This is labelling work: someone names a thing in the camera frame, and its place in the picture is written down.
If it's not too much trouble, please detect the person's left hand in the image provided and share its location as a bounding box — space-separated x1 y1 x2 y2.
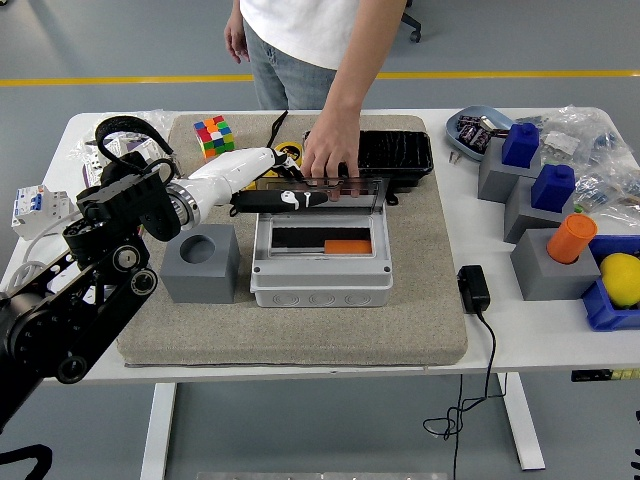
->
300 107 362 201

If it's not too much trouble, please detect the person's right hand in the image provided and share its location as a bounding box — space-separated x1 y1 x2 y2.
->
223 9 251 64

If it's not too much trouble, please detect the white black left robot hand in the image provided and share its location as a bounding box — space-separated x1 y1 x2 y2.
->
184 145 331 225

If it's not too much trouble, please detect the orange cylinder battery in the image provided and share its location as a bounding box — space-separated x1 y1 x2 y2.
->
546 213 599 265
323 239 374 255

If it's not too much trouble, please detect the grey plastic junction box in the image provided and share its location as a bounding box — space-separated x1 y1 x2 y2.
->
249 203 394 310

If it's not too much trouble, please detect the white socket box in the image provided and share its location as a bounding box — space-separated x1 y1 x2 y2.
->
82 135 164 174

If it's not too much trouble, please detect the large colourful puzzle cube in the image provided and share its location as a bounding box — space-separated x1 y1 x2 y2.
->
193 115 237 161

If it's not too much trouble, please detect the yellow tape measure 5m print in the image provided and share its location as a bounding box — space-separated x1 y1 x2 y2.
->
264 109 304 169

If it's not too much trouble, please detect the person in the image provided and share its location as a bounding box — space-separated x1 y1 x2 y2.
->
223 0 407 201

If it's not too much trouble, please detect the black plastic tray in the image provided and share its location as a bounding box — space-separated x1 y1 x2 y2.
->
303 130 435 206

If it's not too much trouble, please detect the black table control panel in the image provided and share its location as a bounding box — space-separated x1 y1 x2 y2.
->
571 368 640 384

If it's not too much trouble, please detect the grey block with round hole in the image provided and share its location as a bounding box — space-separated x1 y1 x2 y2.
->
159 223 241 305

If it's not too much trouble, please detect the white table leg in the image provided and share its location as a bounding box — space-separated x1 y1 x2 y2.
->
139 382 179 480
497 372 546 471

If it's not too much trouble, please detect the light blue dish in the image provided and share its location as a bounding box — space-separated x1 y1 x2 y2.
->
445 104 515 162

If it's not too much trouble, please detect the blue storage bin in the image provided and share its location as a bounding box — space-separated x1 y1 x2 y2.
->
580 234 640 332

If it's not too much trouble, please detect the clear bag with dark parts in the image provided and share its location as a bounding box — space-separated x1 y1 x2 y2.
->
69 108 176 161

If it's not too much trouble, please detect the silver brown small item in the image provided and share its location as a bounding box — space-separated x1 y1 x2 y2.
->
478 115 510 137

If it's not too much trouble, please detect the grey block holder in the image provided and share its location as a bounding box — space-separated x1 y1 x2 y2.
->
477 137 544 204
503 175 576 245
509 228 603 302

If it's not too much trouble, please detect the yellow fruit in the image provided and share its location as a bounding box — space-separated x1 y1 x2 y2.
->
598 252 640 309

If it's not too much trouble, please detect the grey-brown table mat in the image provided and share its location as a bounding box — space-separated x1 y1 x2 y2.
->
115 113 470 369

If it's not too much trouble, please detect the blue plastic block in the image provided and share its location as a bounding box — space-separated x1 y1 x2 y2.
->
501 122 541 169
529 164 577 213

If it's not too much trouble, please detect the white blue circuit breaker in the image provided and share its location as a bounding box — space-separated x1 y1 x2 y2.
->
10 183 71 241

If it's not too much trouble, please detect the black power adapter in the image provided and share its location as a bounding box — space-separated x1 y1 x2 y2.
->
457 264 492 315

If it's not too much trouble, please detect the clear bag of parts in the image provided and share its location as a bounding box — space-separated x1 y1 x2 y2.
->
572 167 640 226
514 104 626 169

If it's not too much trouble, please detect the black adapter cord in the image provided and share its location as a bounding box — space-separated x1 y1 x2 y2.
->
422 309 509 480

